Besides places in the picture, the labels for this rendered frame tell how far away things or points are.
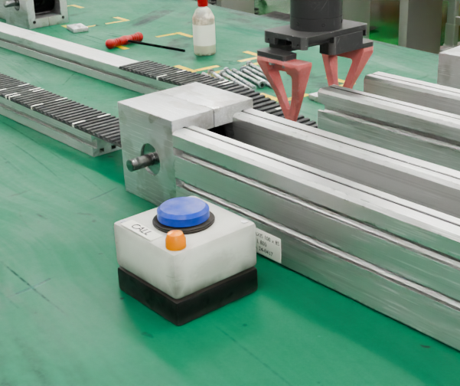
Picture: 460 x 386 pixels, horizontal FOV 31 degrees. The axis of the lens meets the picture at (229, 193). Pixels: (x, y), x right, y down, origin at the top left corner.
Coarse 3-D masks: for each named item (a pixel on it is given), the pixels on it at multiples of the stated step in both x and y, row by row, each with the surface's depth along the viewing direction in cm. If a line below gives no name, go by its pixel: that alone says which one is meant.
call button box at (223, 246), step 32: (128, 224) 63; (160, 224) 63; (224, 224) 63; (128, 256) 64; (160, 256) 60; (192, 256) 60; (224, 256) 62; (128, 288) 65; (160, 288) 61; (192, 288) 61; (224, 288) 63; (256, 288) 65
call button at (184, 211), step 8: (168, 200) 64; (176, 200) 64; (184, 200) 64; (192, 200) 64; (200, 200) 64; (160, 208) 63; (168, 208) 63; (176, 208) 63; (184, 208) 63; (192, 208) 63; (200, 208) 63; (208, 208) 63; (160, 216) 62; (168, 216) 62; (176, 216) 62; (184, 216) 62; (192, 216) 62; (200, 216) 62; (208, 216) 63; (168, 224) 62; (176, 224) 62; (184, 224) 62; (192, 224) 62
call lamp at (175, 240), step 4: (168, 232) 60; (172, 232) 59; (176, 232) 59; (180, 232) 59; (168, 236) 59; (172, 236) 59; (176, 236) 59; (180, 236) 59; (184, 236) 60; (168, 240) 59; (172, 240) 59; (176, 240) 59; (180, 240) 59; (184, 240) 59; (168, 244) 59; (172, 244) 59; (176, 244) 59; (180, 244) 59; (184, 244) 59; (168, 248) 59; (172, 248) 59; (176, 248) 59; (180, 248) 59
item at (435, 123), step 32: (320, 96) 87; (352, 96) 84; (384, 96) 90; (416, 96) 87; (448, 96) 84; (320, 128) 88; (352, 128) 85; (384, 128) 82; (416, 128) 78; (448, 128) 76; (448, 160) 77
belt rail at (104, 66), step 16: (0, 32) 149; (16, 32) 147; (32, 32) 147; (16, 48) 146; (32, 48) 143; (48, 48) 137; (64, 48) 134; (80, 48) 134; (64, 64) 134; (80, 64) 132; (96, 64) 126; (112, 64) 123; (112, 80) 124; (128, 80) 122; (144, 80) 118
